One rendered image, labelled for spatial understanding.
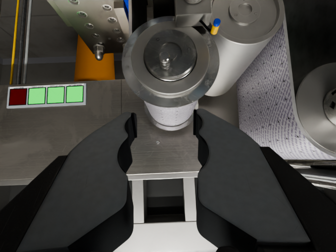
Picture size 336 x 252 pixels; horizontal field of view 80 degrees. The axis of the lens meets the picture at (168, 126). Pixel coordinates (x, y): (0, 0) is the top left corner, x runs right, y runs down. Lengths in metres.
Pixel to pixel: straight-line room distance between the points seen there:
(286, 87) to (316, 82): 0.04
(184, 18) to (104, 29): 0.37
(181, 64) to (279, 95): 0.17
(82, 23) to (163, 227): 0.61
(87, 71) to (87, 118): 1.49
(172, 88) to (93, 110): 0.42
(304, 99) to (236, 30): 0.14
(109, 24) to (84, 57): 1.61
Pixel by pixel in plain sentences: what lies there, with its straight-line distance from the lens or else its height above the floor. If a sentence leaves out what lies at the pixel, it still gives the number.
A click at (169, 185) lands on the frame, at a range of 0.69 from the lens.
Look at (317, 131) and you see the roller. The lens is 0.36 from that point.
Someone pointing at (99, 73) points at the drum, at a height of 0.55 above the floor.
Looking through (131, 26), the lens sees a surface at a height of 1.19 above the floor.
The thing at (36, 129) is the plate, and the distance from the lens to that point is 0.75.
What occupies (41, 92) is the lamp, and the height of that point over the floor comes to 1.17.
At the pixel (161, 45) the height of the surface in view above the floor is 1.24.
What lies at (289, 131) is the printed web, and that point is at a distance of 0.37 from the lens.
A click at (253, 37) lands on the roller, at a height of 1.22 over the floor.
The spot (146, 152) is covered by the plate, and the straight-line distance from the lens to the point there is 0.62.
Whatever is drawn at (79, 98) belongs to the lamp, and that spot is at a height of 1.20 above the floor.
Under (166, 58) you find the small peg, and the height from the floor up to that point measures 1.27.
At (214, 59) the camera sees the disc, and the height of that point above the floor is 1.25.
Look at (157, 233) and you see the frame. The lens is 0.65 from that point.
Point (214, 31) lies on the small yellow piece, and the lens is 0.30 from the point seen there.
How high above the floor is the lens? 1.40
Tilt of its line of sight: 9 degrees down
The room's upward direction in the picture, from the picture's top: 177 degrees clockwise
